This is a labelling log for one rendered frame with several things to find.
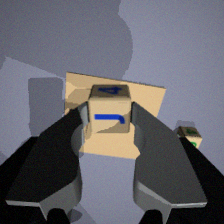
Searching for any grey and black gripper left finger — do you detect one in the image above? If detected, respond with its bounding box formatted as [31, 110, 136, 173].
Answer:
[0, 101, 90, 224]

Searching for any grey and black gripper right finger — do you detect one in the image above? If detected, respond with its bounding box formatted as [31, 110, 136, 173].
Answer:
[130, 101, 224, 224]

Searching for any tan flat mat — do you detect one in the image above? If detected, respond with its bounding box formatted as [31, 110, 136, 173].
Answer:
[65, 72, 166, 159]

